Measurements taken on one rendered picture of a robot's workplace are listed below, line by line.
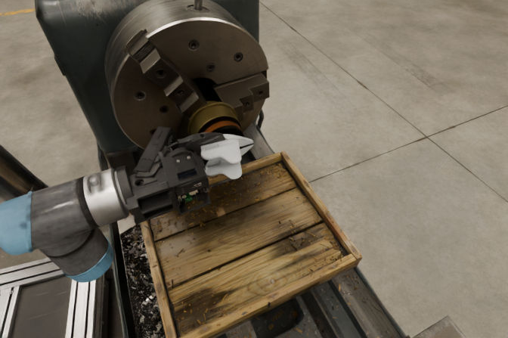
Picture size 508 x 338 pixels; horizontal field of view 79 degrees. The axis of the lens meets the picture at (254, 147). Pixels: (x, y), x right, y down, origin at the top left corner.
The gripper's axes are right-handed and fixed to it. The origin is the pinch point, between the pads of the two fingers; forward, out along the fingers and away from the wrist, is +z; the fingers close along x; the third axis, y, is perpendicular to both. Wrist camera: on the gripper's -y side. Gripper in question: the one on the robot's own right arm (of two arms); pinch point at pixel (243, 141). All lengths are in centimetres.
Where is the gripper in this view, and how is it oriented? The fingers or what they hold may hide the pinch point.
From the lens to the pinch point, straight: 52.3
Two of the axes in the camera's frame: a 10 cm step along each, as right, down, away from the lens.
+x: 0.0, -7.0, -7.1
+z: 9.1, -3.0, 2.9
